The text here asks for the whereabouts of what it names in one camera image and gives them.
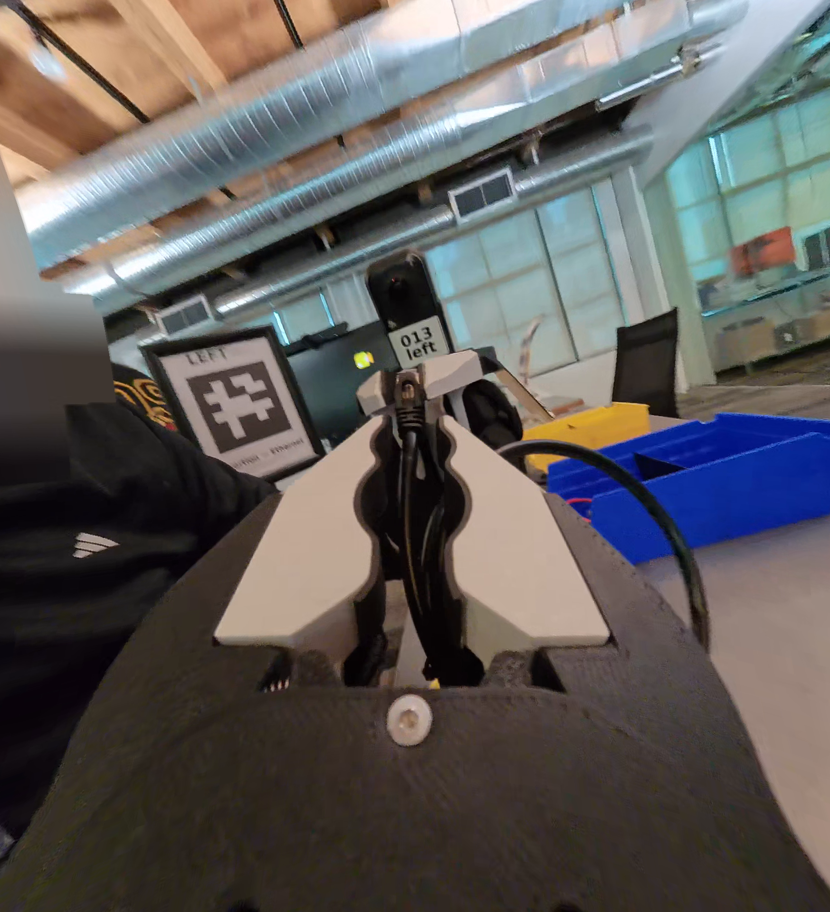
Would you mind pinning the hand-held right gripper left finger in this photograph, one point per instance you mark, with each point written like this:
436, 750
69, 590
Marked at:
308, 556

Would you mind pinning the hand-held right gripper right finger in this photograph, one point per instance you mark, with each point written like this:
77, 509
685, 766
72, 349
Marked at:
529, 563

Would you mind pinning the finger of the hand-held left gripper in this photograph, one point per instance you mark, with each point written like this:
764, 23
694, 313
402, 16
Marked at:
454, 370
375, 395

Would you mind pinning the blue plastic bin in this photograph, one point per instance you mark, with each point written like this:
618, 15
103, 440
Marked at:
728, 491

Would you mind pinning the white air vent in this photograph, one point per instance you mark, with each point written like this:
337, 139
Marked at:
183, 316
482, 194

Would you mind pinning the yellow plastic box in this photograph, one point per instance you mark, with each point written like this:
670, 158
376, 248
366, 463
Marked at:
586, 427

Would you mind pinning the black office chair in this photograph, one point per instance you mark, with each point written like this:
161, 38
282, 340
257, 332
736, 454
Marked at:
646, 363

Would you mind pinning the red-backed screen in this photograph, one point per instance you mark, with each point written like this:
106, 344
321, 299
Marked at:
762, 251

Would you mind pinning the black wall monitor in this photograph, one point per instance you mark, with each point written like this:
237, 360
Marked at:
329, 385

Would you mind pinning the silver ventilation duct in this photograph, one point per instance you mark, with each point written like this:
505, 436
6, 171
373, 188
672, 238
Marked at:
279, 121
315, 214

